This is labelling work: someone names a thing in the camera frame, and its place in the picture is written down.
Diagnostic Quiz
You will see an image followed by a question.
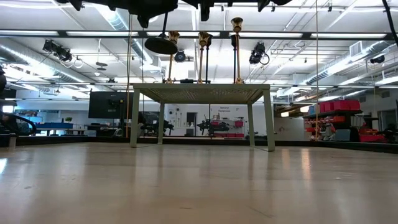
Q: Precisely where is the black overhead crossbeam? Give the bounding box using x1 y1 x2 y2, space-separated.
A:
0 29 398 40

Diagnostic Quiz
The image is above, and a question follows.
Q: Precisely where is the green perforated metal riser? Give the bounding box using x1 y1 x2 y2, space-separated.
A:
129 83 276 152

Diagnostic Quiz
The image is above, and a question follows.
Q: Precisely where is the curved black cable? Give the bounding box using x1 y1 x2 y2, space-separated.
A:
0 111 37 136

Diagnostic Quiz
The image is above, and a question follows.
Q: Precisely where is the gold candlestick holder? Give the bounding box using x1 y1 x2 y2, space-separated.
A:
230 17 245 85
164 30 181 84
197 31 210 84

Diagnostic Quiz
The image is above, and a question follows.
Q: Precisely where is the blue background table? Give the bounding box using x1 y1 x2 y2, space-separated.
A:
35 121 75 137

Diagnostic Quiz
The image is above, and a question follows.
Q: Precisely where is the black wall television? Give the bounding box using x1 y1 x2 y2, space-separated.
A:
88 91 134 119

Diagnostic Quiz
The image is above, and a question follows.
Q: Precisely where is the black aluminium table frame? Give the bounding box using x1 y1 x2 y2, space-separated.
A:
0 133 398 154

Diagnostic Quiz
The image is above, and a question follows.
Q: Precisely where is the black candlestick holder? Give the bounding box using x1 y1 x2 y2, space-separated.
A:
144 11 179 56
203 33 214 84
229 34 239 84

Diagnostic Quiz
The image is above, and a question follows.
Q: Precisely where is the shelf with red bins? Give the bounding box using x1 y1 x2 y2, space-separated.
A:
303 99 389 144

